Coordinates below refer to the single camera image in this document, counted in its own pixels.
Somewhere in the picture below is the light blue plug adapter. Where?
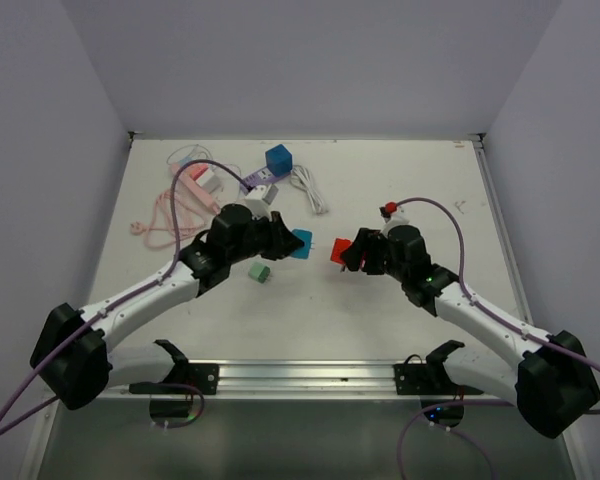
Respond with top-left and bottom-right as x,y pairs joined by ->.
291,229 -> 313,260

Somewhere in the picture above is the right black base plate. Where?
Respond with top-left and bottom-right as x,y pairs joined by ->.
393,363 -> 484,396

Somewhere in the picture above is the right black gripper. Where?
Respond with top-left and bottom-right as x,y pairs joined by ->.
340,227 -> 408,283

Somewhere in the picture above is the white cable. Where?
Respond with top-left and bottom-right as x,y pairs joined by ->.
289,165 -> 328,217

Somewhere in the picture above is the red cube socket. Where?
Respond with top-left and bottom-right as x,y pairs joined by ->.
330,238 -> 352,266

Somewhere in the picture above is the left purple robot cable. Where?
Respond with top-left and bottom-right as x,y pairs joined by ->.
0,160 -> 256,441

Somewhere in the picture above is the pink power strip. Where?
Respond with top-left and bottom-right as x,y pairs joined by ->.
178,165 -> 220,213

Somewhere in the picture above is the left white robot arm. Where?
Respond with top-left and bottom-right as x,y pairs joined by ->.
30,204 -> 304,410

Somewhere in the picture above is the white charger on pink strip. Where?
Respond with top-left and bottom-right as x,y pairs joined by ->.
197,169 -> 221,194

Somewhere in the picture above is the coral plug on pink strip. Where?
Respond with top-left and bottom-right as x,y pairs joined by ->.
185,163 -> 209,184

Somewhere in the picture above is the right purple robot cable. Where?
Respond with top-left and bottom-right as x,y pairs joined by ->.
385,196 -> 600,480

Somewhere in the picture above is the pink coiled power cord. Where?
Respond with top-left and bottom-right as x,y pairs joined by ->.
128,187 -> 216,250

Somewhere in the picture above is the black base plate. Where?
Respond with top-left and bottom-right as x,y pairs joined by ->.
185,362 -> 220,396
393,363 -> 484,396

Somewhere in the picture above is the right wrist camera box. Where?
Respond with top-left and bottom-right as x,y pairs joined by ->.
380,202 -> 410,237

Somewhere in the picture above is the green plug adapter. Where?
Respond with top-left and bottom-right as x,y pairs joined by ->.
248,262 -> 272,284

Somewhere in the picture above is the blue cube plug adapter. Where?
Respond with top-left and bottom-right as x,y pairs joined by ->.
265,144 -> 293,177

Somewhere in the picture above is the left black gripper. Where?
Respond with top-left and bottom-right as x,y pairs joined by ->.
228,209 -> 303,264

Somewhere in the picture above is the aluminium front rail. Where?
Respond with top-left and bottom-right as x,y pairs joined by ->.
44,357 -> 566,401

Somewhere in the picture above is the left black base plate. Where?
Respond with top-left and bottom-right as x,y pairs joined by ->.
185,362 -> 220,396

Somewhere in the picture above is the purple power strip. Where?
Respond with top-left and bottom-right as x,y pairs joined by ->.
243,167 -> 278,188

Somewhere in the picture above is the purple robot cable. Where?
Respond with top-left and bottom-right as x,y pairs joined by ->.
0,160 -> 256,441
385,196 -> 600,480

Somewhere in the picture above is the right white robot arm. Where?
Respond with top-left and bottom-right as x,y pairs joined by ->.
339,225 -> 600,438

